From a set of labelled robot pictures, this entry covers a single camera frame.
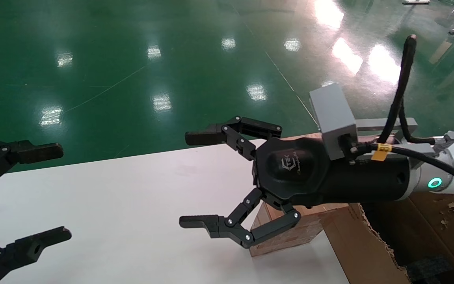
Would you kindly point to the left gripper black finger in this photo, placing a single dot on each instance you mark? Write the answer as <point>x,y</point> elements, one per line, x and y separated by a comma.
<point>26,250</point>
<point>34,153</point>

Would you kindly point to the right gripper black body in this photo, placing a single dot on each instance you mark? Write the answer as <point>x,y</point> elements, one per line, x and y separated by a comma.
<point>298,173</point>

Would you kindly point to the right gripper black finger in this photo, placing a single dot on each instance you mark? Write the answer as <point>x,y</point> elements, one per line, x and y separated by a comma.
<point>211,225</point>
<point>203,137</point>

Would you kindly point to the wooden block with hole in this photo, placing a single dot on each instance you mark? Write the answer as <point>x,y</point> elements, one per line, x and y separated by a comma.
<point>286,236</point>

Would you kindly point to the big torn cardboard box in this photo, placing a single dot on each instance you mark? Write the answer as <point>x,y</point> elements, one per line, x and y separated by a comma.
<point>361,252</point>

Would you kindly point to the plywood board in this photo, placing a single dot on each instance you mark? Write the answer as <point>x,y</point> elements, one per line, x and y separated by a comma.
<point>302,137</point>

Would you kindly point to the black foam block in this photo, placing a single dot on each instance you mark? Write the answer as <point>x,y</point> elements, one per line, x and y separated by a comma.
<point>428,270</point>

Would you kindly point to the grey table foot bar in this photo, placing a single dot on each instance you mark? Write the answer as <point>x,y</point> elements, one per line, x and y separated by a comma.
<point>416,1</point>

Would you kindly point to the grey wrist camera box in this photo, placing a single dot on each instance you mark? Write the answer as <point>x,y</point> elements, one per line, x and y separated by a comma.
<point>333,114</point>

